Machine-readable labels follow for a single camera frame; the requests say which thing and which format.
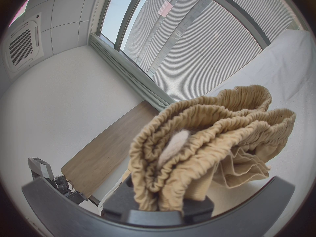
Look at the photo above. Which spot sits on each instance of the window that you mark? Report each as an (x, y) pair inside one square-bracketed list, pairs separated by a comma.
[(197, 33)]

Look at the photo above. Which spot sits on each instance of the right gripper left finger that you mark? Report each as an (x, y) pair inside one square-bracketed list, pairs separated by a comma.
[(121, 196)]

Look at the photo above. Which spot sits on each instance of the pale green curtain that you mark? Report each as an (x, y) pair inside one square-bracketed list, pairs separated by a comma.
[(128, 73)]

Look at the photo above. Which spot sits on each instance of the white ceiling air conditioner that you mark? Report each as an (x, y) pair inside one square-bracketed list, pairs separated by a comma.
[(23, 46)]

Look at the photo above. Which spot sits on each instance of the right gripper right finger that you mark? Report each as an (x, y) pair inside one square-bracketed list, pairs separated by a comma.
[(201, 205)]

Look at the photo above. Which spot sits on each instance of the beige shorts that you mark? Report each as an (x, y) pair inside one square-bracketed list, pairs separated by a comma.
[(197, 137)]

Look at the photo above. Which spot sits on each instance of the bed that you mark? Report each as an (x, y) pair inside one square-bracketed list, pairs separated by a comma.
[(279, 65)]

